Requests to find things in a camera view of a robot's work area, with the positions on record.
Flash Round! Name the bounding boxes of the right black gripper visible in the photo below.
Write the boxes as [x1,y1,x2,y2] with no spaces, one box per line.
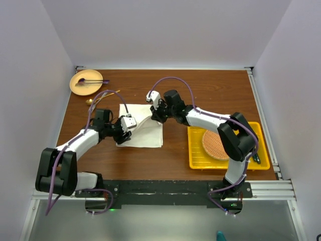
[150,99,176,124]

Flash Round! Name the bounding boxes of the white cloth napkin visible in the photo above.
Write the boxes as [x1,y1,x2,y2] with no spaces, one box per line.
[116,104,163,148]

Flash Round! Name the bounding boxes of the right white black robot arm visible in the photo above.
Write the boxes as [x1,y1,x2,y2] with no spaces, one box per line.
[146,90,258,197]

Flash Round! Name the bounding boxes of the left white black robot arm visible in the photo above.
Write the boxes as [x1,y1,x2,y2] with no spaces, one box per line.
[35,109,137,197]

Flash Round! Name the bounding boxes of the silver fork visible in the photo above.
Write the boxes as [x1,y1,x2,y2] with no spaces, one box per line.
[86,93,107,113]

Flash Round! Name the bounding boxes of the gold spoon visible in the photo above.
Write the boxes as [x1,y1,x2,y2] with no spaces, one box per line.
[85,93,114,105]

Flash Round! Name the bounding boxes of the yellow plastic tray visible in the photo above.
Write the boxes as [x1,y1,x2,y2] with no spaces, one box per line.
[188,122,270,170]

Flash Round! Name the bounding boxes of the woven wicker basket plate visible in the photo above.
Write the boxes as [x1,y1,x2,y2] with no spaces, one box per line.
[202,131,229,161]

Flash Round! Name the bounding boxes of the purple spoon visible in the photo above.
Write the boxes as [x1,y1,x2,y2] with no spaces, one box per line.
[75,78,110,86]

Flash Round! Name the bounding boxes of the beige round plate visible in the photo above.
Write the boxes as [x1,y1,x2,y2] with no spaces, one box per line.
[69,69,103,96]

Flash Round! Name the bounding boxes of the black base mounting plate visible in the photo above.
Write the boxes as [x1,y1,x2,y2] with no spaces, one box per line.
[74,179,251,214]

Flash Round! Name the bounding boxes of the teal cloth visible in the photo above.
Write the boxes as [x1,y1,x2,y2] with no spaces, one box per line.
[216,231,226,241]

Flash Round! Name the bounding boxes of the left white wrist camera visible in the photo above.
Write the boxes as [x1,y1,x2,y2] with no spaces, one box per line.
[120,115,137,132]

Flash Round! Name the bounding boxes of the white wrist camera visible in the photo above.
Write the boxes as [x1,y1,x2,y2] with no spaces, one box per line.
[120,115,137,132]
[146,90,161,104]

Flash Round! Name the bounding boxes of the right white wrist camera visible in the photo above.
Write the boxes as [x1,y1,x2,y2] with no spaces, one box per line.
[146,90,161,104]

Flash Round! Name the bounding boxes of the green handled snips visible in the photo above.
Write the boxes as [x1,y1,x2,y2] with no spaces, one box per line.
[252,152,261,165]

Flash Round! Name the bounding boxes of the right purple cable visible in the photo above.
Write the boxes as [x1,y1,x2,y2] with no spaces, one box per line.
[146,76,259,218]

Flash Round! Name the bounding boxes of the aluminium right side rail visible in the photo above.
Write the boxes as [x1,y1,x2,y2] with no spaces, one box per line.
[244,67,283,180]

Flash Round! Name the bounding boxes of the aluminium rail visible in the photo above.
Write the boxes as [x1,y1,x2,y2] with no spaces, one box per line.
[244,67,283,180]
[31,180,296,200]

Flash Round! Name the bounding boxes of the aluminium front rail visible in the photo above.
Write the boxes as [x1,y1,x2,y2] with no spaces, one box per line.
[31,180,296,200]

